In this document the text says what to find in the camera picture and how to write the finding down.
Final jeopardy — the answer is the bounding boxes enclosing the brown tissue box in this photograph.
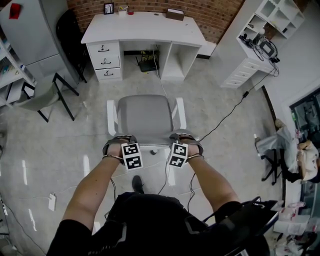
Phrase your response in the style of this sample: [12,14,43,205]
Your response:
[165,8,185,22]

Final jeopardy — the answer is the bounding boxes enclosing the white shelving rack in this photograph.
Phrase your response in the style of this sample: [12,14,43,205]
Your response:
[0,37,37,108]

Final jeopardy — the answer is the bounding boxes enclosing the person's right hand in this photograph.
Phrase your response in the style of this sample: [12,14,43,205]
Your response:
[186,144,201,158]

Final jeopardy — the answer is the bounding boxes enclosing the black router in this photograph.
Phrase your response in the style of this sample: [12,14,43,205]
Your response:
[135,55,158,73]

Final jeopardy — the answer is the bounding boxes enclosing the black folded chair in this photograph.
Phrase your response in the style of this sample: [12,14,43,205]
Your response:
[56,9,88,84]

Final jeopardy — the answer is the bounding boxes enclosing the red paper tag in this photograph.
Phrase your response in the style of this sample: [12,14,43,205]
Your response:
[9,2,22,20]

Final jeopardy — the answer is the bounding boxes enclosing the white cluttered table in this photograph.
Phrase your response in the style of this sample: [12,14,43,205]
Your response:
[272,199,320,256]

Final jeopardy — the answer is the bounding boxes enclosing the person's left forearm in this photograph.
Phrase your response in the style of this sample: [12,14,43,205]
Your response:
[61,156,123,232]

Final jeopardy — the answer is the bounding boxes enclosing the person's right forearm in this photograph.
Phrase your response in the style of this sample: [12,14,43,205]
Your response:
[186,156,241,213]

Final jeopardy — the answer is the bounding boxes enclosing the person's left hand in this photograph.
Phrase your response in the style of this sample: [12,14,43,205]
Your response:
[107,144,124,158]

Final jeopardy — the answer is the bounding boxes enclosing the black gadget cluster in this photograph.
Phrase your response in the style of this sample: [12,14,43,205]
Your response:
[238,34,255,48]

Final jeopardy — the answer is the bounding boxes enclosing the white grey office chair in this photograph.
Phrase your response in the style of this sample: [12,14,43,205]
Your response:
[106,94,201,156]

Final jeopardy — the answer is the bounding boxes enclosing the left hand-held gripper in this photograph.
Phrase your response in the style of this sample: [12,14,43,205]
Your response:
[101,134,144,172]

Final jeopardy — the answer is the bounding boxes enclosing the grey refrigerator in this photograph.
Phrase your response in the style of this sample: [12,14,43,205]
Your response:
[0,0,82,86]

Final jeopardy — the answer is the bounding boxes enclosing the white low box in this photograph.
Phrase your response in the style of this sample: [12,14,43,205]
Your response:
[196,41,217,60]

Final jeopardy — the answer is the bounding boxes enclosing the person's left black shoe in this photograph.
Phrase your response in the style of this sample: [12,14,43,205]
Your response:
[131,174,145,195]

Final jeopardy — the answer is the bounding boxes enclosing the black office chair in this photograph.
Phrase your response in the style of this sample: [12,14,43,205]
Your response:
[259,147,305,186]

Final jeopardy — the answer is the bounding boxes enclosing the white power strip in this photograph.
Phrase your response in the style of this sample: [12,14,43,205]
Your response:
[47,193,58,212]

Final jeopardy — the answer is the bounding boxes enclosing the person's black shirt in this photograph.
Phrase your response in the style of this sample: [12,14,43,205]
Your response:
[46,191,271,256]

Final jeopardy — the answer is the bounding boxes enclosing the white desk with drawers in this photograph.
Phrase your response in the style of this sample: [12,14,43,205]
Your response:
[80,11,207,83]

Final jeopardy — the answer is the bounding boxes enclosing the grey chair black legs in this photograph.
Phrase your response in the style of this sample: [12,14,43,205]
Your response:
[17,72,80,123]

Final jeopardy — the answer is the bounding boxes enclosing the black white screen device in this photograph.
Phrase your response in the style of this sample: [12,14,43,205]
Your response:
[257,39,278,59]

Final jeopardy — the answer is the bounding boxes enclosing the white hutch desk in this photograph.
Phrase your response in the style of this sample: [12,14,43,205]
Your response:
[219,0,306,89]

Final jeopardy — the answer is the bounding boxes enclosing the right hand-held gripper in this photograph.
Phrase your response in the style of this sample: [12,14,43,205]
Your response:
[168,132,205,169]

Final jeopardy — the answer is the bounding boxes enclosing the black bag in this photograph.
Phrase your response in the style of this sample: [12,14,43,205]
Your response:
[199,196,280,256]

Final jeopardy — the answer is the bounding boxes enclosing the black floor cable with brick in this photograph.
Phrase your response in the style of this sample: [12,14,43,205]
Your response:
[198,61,280,142]

